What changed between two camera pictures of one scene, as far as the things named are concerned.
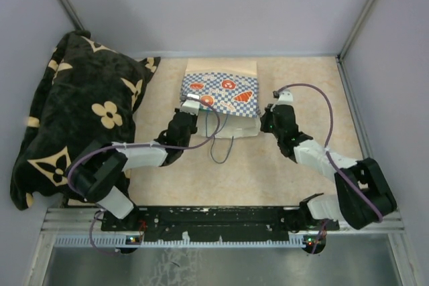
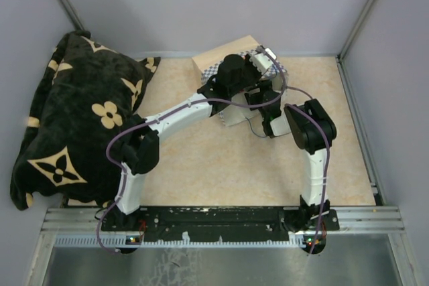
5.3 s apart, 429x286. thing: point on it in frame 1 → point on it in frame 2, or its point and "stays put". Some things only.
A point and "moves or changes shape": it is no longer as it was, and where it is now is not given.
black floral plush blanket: x=86 y=93 stays put
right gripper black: x=265 y=118 → x=264 y=86
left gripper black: x=194 y=118 → x=257 y=74
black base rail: x=218 y=223 stays put
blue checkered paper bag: x=228 y=90 moves or changes shape
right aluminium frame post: x=364 y=12 stays put
